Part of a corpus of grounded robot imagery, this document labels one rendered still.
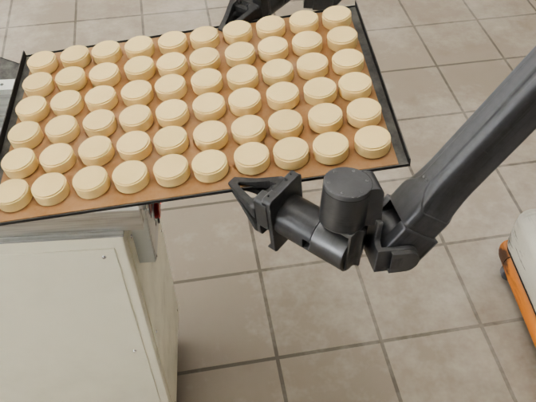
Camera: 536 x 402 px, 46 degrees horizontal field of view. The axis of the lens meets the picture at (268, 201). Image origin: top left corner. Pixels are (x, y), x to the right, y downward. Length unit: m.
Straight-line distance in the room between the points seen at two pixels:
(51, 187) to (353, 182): 0.43
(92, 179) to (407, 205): 0.43
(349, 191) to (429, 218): 0.11
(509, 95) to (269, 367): 1.23
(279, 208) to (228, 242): 1.23
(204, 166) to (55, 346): 0.57
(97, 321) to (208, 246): 0.87
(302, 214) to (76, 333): 0.60
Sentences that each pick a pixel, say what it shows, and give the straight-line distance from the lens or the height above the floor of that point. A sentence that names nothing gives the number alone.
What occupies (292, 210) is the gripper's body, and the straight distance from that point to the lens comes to 0.80.
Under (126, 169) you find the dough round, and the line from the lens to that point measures 0.91.
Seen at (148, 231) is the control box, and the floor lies 0.79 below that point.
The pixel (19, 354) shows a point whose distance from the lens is 1.34.
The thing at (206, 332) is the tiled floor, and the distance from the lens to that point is 1.86.
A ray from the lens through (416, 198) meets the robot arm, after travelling 0.77.
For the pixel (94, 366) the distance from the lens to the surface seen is 1.37.
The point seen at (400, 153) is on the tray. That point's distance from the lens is 0.90.
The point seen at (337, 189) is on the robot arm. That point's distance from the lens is 0.72.
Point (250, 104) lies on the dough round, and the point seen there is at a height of 0.99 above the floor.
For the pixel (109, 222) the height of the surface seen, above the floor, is 0.86.
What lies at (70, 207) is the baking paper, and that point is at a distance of 0.92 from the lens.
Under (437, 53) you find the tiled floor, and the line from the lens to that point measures 2.87.
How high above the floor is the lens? 1.61
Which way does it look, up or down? 49 degrees down
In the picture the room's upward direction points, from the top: straight up
